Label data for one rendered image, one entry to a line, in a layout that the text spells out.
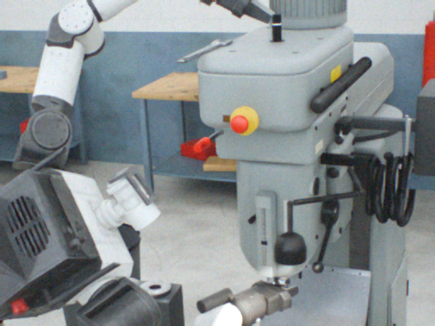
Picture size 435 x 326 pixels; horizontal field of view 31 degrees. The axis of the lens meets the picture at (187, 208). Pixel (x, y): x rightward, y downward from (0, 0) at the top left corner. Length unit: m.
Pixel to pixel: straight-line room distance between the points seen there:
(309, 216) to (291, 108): 0.34
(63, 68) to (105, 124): 5.44
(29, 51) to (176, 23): 1.53
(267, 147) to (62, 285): 0.56
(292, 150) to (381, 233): 0.68
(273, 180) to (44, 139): 0.55
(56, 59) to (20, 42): 5.73
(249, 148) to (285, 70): 0.25
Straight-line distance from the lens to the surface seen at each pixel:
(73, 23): 1.79
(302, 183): 1.87
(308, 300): 2.45
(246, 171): 1.89
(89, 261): 1.58
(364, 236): 2.37
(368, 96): 2.35
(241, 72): 1.68
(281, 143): 1.80
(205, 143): 1.74
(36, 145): 1.67
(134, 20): 6.85
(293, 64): 1.66
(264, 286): 2.05
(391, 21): 6.13
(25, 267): 1.54
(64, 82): 1.77
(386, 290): 2.49
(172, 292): 2.25
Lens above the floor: 2.20
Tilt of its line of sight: 21 degrees down
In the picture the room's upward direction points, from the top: 4 degrees counter-clockwise
